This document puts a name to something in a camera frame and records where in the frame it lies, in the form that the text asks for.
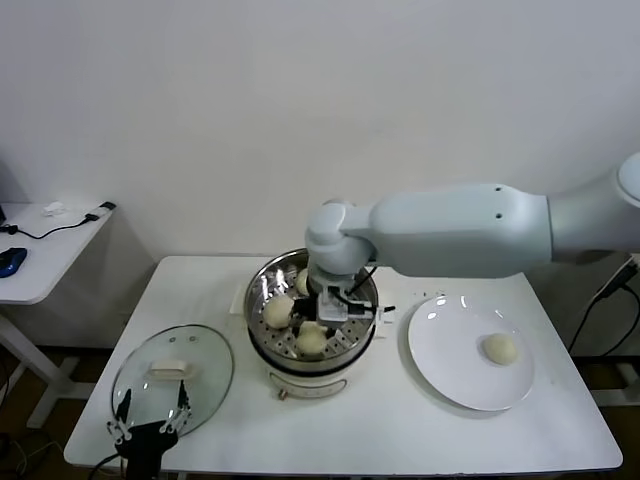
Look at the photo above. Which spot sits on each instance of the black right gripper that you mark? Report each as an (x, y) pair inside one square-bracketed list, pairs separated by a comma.
[(306, 309)]

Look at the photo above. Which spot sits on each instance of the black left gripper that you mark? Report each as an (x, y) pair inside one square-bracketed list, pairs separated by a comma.
[(147, 440)]

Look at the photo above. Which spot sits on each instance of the white steamed baozi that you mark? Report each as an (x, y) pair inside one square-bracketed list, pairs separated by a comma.
[(276, 312), (500, 348), (309, 342), (302, 284)]

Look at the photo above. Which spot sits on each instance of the round glass pot lid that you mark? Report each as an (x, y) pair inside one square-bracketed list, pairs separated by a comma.
[(210, 360)]

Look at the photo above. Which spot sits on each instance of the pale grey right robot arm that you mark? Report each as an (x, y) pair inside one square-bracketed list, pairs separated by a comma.
[(450, 230)]

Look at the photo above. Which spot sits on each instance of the perforated steel steamer basket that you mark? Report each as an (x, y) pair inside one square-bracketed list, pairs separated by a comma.
[(270, 287)]

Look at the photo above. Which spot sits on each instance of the white electric cooker base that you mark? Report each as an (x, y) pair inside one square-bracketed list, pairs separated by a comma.
[(310, 385)]

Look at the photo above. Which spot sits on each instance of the large white plate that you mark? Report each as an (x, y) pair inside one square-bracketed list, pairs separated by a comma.
[(450, 350)]

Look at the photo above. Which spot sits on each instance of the white side table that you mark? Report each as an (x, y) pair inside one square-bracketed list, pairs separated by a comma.
[(45, 270)]

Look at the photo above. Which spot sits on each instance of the blue computer mouse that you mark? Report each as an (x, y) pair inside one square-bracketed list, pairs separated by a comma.
[(12, 261)]

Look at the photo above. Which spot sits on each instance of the small black adapter plug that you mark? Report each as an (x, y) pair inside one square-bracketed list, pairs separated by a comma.
[(109, 205)]

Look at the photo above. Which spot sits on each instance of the crumpled white tissue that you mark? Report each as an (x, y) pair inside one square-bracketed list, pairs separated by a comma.
[(55, 208)]

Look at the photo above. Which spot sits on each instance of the black power brick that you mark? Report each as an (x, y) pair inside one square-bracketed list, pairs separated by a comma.
[(617, 279)]

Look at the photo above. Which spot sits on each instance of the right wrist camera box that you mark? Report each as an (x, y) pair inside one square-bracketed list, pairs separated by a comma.
[(332, 309)]

